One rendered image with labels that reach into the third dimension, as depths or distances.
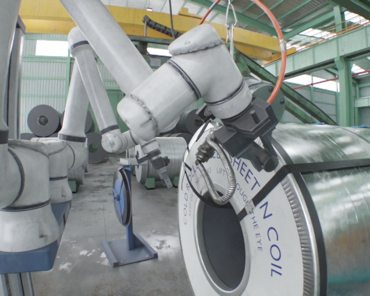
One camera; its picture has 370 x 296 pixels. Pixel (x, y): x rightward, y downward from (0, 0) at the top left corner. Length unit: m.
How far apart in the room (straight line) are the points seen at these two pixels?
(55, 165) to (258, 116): 0.91
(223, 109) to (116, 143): 0.67
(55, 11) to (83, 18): 15.34
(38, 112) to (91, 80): 11.30
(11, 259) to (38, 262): 0.07
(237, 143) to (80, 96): 0.95
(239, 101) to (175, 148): 5.64
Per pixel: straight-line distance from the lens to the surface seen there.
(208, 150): 0.79
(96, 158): 11.97
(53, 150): 1.11
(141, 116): 0.37
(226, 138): 0.47
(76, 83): 1.29
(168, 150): 5.97
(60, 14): 15.84
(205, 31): 0.39
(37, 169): 0.66
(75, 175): 5.82
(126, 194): 2.33
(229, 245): 1.51
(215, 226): 1.47
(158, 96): 0.37
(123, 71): 0.54
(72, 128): 1.27
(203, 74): 0.38
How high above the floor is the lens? 1.26
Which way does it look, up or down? 2 degrees down
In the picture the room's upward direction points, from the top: straight up
